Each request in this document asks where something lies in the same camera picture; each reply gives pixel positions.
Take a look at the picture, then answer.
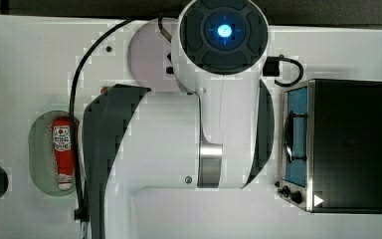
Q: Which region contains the red ketchup bottle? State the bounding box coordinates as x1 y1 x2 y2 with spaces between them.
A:
52 117 74 191

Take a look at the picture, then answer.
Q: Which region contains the black toaster oven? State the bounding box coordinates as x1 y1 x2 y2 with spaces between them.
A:
276 79 382 214

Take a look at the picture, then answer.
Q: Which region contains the grey round plate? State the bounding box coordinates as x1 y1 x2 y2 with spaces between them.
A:
127 19 180 92

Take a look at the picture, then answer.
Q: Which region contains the green oval strainer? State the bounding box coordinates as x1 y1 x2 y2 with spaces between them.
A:
28 111 76 196

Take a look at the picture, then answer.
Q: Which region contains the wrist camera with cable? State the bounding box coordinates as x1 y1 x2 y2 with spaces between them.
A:
263 55 304 88

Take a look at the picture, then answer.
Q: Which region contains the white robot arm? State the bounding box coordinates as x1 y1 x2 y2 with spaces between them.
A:
80 0 275 239

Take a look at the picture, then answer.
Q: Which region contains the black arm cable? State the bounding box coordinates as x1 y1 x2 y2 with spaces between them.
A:
69 18 137 221

